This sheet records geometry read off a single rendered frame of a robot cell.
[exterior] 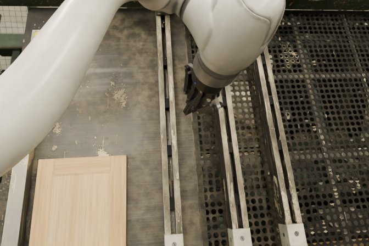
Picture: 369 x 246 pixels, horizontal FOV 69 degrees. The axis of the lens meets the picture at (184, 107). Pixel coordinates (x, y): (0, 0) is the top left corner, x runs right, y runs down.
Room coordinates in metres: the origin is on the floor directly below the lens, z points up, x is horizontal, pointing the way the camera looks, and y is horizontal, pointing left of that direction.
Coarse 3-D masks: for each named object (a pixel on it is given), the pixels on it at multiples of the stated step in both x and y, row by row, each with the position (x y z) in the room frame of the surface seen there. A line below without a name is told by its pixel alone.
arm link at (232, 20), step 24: (192, 0) 0.43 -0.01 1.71; (216, 0) 0.39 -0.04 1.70; (240, 0) 0.36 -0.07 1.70; (264, 0) 0.36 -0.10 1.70; (192, 24) 0.44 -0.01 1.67; (216, 24) 0.39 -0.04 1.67; (240, 24) 0.37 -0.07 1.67; (264, 24) 0.36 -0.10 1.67; (216, 48) 0.41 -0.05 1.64; (240, 48) 0.39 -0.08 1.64; (264, 48) 0.41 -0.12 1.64; (216, 72) 0.46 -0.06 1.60
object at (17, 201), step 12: (12, 168) 0.85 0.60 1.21; (24, 168) 0.85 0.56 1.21; (12, 180) 0.82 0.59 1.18; (24, 180) 0.83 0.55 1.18; (12, 192) 0.80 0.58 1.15; (24, 192) 0.81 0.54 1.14; (12, 204) 0.78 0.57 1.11; (24, 204) 0.79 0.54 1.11; (12, 216) 0.76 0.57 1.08; (24, 216) 0.78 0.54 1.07; (12, 228) 0.74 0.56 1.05; (24, 228) 0.77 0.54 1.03; (12, 240) 0.72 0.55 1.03
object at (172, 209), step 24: (168, 24) 1.22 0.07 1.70; (168, 48) 1.15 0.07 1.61; (168, 72) 1.08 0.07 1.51; (168, 96) 1.06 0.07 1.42; (168, 120) 1.00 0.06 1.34; (168, 144) 0.95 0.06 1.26; (168, 168) 0.90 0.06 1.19; (168, 192) 0.82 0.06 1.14; (168, 216) 0.77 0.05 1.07; (168, 240) 0.73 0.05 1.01
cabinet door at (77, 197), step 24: (48, 168) 0.87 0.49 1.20; (72, 168) 0.88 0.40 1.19; (96, 168) 0.89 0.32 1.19; (120, 168) 0.90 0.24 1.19; (48, 192) 0.83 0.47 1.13; (72, 192) 0.84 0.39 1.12; (96, 192) 0.84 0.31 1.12; (120, 192) 0.85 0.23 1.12; (48, 216) 0.78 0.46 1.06; (72, 216) 0.79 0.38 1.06; (96, 216) 0.80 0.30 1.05; (120, 216) 0.80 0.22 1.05; (48, 240) 0.74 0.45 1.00; (72, 240) 0.75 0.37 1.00; (96, 240) 0.76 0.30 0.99; (120, 240) 0.76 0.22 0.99
